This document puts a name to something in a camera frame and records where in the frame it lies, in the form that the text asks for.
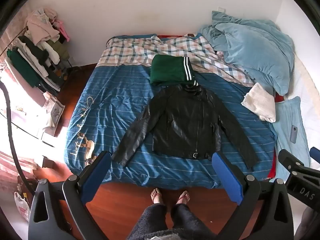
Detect light blue duvet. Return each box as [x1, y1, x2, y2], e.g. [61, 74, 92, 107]
[199, 10, 295, 97]

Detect white folded towel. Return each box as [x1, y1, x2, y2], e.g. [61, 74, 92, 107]
[241, 82, 277, 123]

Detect black hose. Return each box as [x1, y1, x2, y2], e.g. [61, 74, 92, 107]
[0, 81, 35, 193]

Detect person's left leg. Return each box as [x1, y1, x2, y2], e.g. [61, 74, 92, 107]
[126, 204, 168, 240]

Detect white bedsheet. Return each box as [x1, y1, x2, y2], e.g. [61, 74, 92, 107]
[291, 54, 320, 155]

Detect person's right leg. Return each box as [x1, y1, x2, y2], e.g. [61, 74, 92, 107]
[171, 203, 218, 240]

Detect green garment with white stripes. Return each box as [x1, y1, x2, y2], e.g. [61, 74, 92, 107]
[149, 54, 200, 90]

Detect white plastic bag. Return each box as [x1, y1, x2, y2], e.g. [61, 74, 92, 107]
[14, 191, 32, 222]

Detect blue striped bed sheet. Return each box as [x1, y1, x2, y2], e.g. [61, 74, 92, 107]
[64, 34, 278, 190]

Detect person's leg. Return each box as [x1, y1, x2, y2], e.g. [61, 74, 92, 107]
[171, 203, 218, 240]
[126, 204, 168, 240]

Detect person's left foot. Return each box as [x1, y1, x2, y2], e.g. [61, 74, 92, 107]
[150, 187, 164, 205]

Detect clothes on rack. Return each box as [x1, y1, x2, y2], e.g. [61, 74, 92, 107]
[6, 9, 73, 95]

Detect person's foot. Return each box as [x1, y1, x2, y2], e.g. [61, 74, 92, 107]
[175, 190, 191, 205]
[150, 187, 164, 205]

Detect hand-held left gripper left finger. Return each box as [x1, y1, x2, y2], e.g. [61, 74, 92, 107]
[28, 151, 112, 240]

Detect grey phone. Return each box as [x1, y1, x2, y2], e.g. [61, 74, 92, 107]
[289, 125, 298, 143]

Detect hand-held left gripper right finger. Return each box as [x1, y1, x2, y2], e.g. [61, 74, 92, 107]
[211, 151, 294, 240]

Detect light blue pillow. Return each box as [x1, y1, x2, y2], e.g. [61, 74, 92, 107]
[272, 96, 312, 180]

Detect person's right forearm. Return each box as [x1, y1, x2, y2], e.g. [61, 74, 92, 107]
[296, 206, 320, 240]

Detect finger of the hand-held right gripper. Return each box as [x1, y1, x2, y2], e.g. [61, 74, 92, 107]
[278, 149, 313, 173]
[309, 147, 320, 163]

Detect person's right foot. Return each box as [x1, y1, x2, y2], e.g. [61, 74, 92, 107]
[175, 190, 191, 205]

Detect beige tote bag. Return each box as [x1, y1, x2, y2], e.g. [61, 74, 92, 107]
[42, 92, 66, 128]

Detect plaid blanket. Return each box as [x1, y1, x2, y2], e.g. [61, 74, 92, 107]
[96, 34, 255, 88]

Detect black leather jacket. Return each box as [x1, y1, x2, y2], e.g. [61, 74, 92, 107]
[111, 84, 259, 169]

